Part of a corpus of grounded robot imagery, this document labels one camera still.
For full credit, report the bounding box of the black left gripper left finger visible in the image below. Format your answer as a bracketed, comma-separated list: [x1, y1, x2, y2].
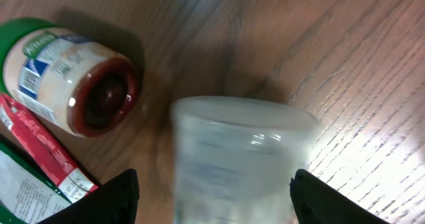
[39, 169, 139, 224]

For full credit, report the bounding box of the green lid jar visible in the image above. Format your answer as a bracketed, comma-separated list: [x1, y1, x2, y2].
[1, 17, 139, 137]

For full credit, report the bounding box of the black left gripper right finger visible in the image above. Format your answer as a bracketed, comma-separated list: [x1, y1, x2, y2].
[290, 169, 388, 224]

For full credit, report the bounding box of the white round tub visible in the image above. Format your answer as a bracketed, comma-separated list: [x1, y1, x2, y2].
[171, 96, 320, 223]

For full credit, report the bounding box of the red snack package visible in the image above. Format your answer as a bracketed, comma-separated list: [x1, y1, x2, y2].
[1, 94, 98, 203]

